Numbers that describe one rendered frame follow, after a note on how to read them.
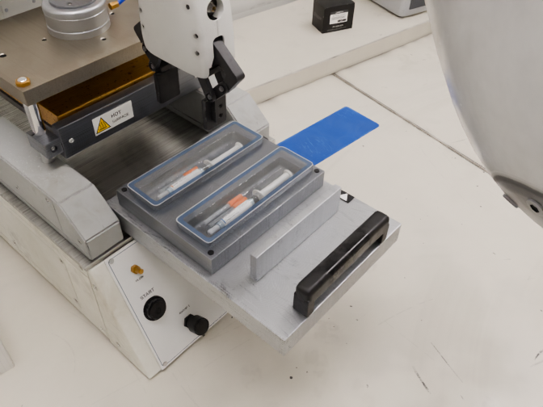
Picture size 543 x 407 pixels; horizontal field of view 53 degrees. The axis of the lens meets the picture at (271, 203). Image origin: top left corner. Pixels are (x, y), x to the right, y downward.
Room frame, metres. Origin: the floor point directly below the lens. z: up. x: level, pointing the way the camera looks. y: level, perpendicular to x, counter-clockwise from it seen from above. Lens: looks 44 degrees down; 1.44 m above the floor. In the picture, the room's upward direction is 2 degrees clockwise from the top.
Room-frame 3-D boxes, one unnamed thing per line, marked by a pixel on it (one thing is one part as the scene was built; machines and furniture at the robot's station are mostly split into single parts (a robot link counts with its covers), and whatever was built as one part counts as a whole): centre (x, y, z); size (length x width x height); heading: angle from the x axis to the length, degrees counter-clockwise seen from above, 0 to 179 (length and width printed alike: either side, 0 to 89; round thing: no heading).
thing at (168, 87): (0.57, 0.14, 1.11); 0.03 x 0.03 x 0.07; 50
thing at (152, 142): (0.70, 0.28, 0.93); 0.46 x 0.35 x 0.01; 50
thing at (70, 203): (0.52, 0.30, 0.96); 0.25 x 0.05 x 0.07; 50
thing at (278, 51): (1.36, -0.11, 0.77); 0.84 x 0.30 x 0.04; 129
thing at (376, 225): (0.39, -0.08, 0.99); 0.15 x 0.02 x 0.04; 140
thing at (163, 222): (0.51, 0.06, 0.98); 0.20 x 0.17 x 0.03; 140
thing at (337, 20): (1.35, -0.14, 0.83); 0.09 x 0.06 x 0.07; 115
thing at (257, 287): (0.48, 0.02, 0.97); 0.30 x 0.22 x 0.08; 50
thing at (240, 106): (0.73, 0.11, 0.96); 0.26 x 0.05 x 0.07; 50
